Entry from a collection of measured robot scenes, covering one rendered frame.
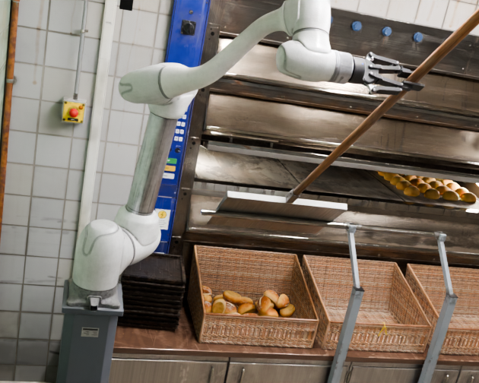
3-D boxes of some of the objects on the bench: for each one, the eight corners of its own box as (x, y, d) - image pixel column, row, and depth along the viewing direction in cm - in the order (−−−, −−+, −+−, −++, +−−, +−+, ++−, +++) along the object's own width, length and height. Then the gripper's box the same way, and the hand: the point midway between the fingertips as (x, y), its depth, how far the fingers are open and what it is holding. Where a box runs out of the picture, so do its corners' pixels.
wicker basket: (183, 292, 336) (192, 243, 328) (286, 299, 351) (297, 252, 342) (196, 343, 292) (207, 289, 283) (314, 349, 306) (327, 298, 298)
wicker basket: (290, 299, 351) (301, 253, 343) (383, 305, 366) (396, 261, 358) (321, 350, 307) (334, 299, 298) (426, 354, 322) (441, 305, 314)
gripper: (341, 52, 192) (411, 65, 198) (344, 99, 186) (417, 112, 193) (352, 38, 185) (425, 52, 192) (356, 87, 179) (431, 99, 186)
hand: (410, 80), depth 191 cm, fingers closed on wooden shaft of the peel, 3 cm apart
